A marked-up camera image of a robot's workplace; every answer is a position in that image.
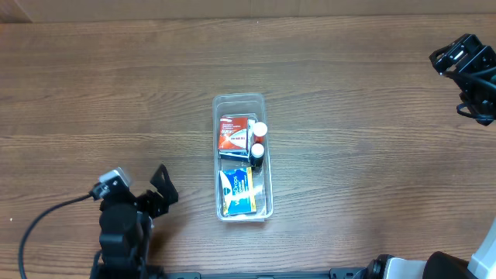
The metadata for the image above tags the blue yellow VapoDrops box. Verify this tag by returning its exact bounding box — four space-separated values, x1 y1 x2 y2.
219 167 257 216

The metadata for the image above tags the white blue plaster box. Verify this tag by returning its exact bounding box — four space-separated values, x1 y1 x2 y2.
218 115 255 159

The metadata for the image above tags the red white small box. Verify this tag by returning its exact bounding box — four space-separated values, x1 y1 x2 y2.
218 115 248 153

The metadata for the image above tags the dark brown bottle white cap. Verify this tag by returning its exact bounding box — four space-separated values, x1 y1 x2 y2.
250 143 265 171

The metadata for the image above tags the orange tube white cap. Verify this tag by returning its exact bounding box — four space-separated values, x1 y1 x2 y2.
253 122 268 144

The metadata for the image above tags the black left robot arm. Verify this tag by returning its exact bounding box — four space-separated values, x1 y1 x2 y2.
90 164 178 279

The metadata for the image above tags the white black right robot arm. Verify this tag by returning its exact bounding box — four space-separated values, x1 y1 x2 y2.
329 34 495 279

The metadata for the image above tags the clear plastic container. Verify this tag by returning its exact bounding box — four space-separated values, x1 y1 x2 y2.
212 93 274 222

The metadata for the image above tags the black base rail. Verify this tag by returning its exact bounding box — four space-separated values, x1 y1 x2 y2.
162 267 367 279

